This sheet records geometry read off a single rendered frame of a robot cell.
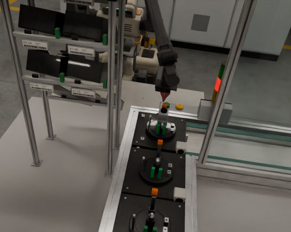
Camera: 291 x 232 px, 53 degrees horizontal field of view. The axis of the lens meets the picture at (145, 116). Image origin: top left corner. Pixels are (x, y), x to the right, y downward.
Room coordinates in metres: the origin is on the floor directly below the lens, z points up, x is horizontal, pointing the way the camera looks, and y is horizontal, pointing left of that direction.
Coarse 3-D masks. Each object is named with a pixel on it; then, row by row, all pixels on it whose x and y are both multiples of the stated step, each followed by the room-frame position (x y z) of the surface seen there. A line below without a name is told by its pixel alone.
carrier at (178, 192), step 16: (128, 160) 0.83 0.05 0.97; (144, 160) 0.83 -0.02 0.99; (160, 160) 0.84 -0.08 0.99; (176, 160) 0.87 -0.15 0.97; (128, 176) 0.75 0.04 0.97; (144, 176) 0.74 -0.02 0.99; (160, 176) 0.74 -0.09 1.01; (176, 176) 0.78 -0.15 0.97; (128, 192) 0.68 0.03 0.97; (144, 192) 0.68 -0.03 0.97; (160, 192) 0.69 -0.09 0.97; (176, 192) 0.68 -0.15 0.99
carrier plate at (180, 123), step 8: (144, 120) 1.11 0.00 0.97; (176, 120) 1.13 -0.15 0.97; (184, 120) 1.14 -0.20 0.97; (136, 128) 1.04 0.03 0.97; (144, 128) 1.05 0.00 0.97; (176, 128) 1.07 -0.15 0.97; (184, 128) 1.08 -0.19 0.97; (136, 136) 0.98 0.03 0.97; (144, 136) 0.99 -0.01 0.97; (176, 136) 1.02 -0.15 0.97; (184, 136) 1.02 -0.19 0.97; (136, 144) 0.93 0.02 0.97; (144, 144) 0.94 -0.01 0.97; (152, 144) 0.95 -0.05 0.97; (168, 144) 0.96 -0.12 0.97
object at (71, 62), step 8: (72, 56) 0.93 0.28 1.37; (80, 56) 1.01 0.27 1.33; (72, 64) 0.92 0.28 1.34; (80, 64) 0.91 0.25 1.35; (88, 64) 0.91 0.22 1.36; (96, 64) 0.90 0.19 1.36; (104, 64) 0.92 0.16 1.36; (72, 72) 0.90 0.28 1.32; (80, 72) 0.90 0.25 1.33; (88, 72) 0.90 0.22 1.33; (96, 72) 0.89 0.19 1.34; (104, 72) 0.92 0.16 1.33; (88, 80) 0.88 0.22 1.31; (96, 80) 0.88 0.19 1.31
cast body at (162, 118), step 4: (164, 108) 1.05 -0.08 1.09; (160, 112) 1.03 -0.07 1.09; (164, 112) 1.03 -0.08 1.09; (168, 112) 1.04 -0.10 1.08; (160, 116) 1.02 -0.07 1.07; (164, 116) 1.02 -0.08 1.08; (160, 120) 1.02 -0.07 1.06; (164, 120) 1.02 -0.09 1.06; (160, 124) 1.01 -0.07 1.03; (164, 124) 1.01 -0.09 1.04
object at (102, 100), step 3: (96, 93) 1.15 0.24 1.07; (114, 93) 1.03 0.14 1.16; (96, 96) 0.96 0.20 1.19; (99, 96) 1.18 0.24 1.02; (114, 96) 1.04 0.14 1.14; (90, 99) 1.08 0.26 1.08; (93, 99) 1.05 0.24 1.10; (99, 99) 1.00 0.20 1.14; (102, 99) 0.98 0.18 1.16; (105, 99) 0.96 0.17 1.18; (114, 99) 1.04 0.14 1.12; (105, 102) 1.03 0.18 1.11; (114, 102) 1.04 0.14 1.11; (123, 102) 1.16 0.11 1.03; (114, 108) 1.13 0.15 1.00; (120, 108) 1.12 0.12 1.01
